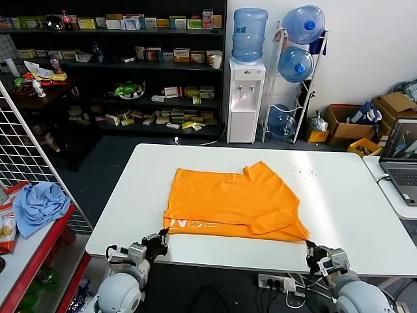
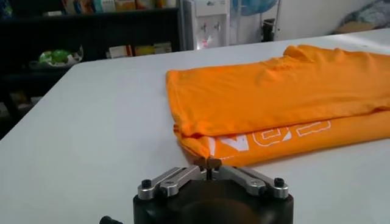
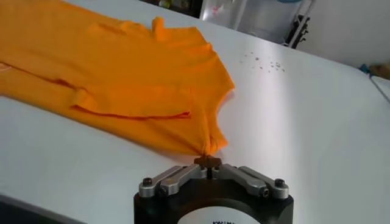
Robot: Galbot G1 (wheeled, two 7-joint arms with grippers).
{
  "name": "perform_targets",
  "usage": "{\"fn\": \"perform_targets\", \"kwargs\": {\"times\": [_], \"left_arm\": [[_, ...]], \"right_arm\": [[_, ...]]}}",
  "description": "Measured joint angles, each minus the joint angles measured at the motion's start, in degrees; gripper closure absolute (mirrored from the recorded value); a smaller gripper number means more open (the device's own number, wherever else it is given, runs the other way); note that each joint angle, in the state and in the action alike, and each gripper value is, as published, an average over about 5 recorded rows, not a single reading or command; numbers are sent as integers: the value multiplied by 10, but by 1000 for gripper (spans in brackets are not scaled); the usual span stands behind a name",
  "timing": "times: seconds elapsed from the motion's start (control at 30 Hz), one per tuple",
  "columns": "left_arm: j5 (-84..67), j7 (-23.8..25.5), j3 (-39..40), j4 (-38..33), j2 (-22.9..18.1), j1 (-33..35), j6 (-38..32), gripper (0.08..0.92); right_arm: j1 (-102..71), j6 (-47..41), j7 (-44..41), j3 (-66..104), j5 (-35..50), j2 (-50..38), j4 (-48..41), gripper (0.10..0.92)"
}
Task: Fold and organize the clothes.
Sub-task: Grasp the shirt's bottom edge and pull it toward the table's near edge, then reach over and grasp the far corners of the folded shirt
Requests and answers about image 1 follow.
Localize shiny dark bowl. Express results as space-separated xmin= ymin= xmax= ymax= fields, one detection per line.
xmin=45 ymin=14 xmax=63 ymax=33

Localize green plastic bottle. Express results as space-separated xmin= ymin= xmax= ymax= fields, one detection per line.
xmin=35 ymin=267 xmax=63 ymax=291

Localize cola bottle red cap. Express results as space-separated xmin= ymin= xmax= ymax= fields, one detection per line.
xmin=61 ymin=9 xmax=74 ymax=32

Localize orange white medicine box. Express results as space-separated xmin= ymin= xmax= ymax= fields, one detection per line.
xmin=173 ymin=48 xmax=192 ymax=63

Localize red white striped packet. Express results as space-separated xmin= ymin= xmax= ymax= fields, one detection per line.
xmin=5 ymin=181 xmax=32 ymax=200

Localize bowl of green packets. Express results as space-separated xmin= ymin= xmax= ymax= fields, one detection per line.
xmin=109 ymin=81 xmax=147 ymax=100

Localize yellow plastic bin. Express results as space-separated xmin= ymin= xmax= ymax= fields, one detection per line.
xmin=347 ymin=137 xmax=384 ymax=158

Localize white paper sheets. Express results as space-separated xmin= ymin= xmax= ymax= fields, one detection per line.
xmin=24 ymin=60 xmax=53 ymax=79

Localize grey laptop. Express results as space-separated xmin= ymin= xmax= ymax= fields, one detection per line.
xmin=379 ymin=117 xmax=417 ymax=207

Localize white power strip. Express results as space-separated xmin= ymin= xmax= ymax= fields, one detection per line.
xmin=257 ymin=273 xmax=296 ymax=292

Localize red white snack bag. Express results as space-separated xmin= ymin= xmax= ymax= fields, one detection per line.
xmin=0 ymin=201 xmax=17 ymax=255

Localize white cylinder roll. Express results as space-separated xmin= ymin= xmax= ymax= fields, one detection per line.
xmin=5 ymin=58 xmax=20 ymax=78

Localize black power cord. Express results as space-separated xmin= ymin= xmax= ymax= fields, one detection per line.
xmin=265 ymin=284 xmax=278 ymax=313

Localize closed cardboard box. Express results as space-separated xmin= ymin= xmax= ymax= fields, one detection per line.
xmin=372 ymin=92 xmax=417 ymax=120

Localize white floor cable with plug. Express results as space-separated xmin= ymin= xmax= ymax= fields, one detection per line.
xmin=174 ymin=123 xmax=228 ymax=146

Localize dark wooden table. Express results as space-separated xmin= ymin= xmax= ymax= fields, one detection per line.
xmin=0 ymin=73 xmax=98 ymax=173

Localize large open cardboard box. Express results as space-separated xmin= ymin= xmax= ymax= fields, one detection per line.
xmin=324 ymin=104 xmax=377 ymax=147

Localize orange t-shirt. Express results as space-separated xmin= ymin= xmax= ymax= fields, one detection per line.
xmin=162 ymin=160 xmax=311 ymax=244

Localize dark blue hanging bag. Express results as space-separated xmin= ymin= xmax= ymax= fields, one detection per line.
xmin=308 ymin=29 xmax=328 ymax=55

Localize white metal jug rack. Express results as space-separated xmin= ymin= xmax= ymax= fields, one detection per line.
xmin=262 ymin=21 xmax=330 ymax=144

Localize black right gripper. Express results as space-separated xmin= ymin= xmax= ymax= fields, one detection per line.
xmin=305 ymin=240 xmax=328 ymax=274

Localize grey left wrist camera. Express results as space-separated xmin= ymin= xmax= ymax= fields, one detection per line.
xmin=128 ymin=241 xmax=147 ymax=261

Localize yellow snack packet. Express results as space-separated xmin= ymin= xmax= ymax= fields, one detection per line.
xmin=32 ymin=73 xmax=68 ymax=83

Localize blue shopping bag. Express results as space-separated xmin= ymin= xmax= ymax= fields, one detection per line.
xmin=347 ymin=101 xmax=382 ymax=125

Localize red edged shelf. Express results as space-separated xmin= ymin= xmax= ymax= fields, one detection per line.
xmin=0 ymin=205 xmax=92 ymax=313

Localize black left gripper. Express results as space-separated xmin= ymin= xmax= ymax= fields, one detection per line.
xmin=142 ymin=228 xmax=169 ymax=261

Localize small yellow carton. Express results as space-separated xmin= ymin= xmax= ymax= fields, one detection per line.
xmin=308 ymin=129 xmax=330 ymax=143

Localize white water dispenser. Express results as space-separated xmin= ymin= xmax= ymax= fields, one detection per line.
xmin=227 ymin=58 xmax=267 ymax=144

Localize blue water jug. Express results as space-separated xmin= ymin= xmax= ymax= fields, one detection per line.
xmin=231 ymin=8 xmax=269 ymax=65
xmin=282 ymin=5 xmax=326 ymax=46
xmin=278 ymin=46 xmax=315 ymax=83
xmin=269 ymin=104 xmax=298 ymax=140

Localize dark blue bottle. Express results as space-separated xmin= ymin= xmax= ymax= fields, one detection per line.
xmin=91 ymin=41 xmax=105 ymax=65

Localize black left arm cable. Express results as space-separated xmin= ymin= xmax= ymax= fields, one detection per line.
xmin=106 ymin=245 xmax=131 ymax=264

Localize small cardboard box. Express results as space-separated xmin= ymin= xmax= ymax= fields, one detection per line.
xmin=377 ymin=119 xmax=397 ymax=144

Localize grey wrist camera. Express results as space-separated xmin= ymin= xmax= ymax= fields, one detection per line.
xmin=128 ymin=241 xmax=147 ymax=261
xmin=321 ymin=248 xmax=350 ymax=276

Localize pink drink bottle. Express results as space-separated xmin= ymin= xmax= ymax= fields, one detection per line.
xmin=49 ymin=53 xmax=63 ymax=74

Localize clear plastic bag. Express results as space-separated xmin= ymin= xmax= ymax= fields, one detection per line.
xmin=309 ymin=110 xmax=329 ymax=132

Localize black shelving unit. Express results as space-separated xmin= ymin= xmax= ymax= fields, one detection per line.
xmin=0 ymin=0 xmax=228 ymax=138

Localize grey blue clothes pile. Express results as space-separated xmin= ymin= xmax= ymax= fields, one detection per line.
xmin=389 ymin=78 xmax=417 ymax=102

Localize white wire grid panel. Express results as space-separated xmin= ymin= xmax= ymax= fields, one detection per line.
xmin=0 ymin=80 xmax=95 ymax=235

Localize light blue garment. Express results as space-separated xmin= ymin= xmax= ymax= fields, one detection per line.
xmin=12 ymin=181 xmax=72 ymax=239

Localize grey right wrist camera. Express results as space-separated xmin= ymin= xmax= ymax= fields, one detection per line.
xmin=321 ymin=248 xmax=350 ymax=276

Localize tall pink medicine box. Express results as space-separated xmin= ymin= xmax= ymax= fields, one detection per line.
xmin=202 ymin=8 xmax=215 ymax=31

